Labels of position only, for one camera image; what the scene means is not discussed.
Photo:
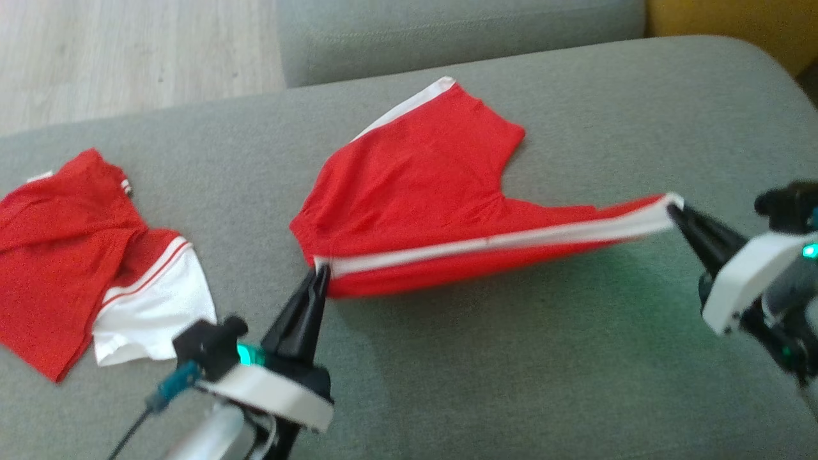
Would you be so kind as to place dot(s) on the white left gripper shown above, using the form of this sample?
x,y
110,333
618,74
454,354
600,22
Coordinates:
x,y
281,393

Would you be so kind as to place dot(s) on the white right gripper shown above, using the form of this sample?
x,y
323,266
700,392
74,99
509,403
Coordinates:
x,y
741,281

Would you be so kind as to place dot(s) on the red shorts with white stripe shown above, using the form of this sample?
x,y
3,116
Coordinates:
x,y
415,185

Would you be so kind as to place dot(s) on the red and white t-shirt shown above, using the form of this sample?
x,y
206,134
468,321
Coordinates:
x,y
57,255

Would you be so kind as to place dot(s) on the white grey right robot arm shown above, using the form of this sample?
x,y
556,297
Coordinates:
x,y
792,294

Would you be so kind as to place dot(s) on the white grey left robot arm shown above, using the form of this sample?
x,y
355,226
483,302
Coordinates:
x,y
217,434

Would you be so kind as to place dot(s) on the large grey sofa chaise seat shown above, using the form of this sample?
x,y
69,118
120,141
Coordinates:
x,y
511,383

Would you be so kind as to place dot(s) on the wide yellow sofa back cushion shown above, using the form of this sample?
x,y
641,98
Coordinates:
x,y
735,25

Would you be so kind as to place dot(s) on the long grey sofa seat cushion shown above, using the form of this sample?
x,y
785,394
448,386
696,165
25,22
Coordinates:
x,y
447,32

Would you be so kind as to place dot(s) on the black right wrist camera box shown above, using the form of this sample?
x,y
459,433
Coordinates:
x,y
789,204

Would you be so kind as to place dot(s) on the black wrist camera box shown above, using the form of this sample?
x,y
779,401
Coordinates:
x,y
789,204
208,345

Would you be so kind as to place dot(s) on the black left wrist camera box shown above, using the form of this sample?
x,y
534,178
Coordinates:
x,y
208,345

